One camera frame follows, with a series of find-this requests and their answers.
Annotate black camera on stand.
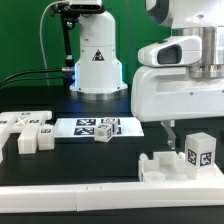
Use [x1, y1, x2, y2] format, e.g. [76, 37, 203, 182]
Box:
[50, 0, 105, 87]

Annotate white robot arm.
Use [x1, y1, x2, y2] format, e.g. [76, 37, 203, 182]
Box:
[70, 0, 224, 124]

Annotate black base cables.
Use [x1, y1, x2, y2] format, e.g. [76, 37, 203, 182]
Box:
[0, 66, 76, 89]

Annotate white L-shaped fence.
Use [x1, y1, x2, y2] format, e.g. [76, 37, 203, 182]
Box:
[0, 169, 224, 213]

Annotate white chair seat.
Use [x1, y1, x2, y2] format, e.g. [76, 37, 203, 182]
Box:
[138, 150, 214, 183]

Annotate white tagged cube nut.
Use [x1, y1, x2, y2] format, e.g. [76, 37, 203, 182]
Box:
[101, 117, 118, 134]
[94, 123, 113, 142]

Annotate white marker base plate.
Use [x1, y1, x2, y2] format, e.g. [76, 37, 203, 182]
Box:
[55, 117, 144, 138]

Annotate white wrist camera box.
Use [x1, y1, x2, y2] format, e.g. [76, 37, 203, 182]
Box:
[138, 36, 202, 67]

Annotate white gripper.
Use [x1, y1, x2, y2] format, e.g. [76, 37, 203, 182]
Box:
[131, 66, 224, 150]

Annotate grey camera cable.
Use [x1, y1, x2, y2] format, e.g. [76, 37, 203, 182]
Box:
[38, 0, 69, 87]

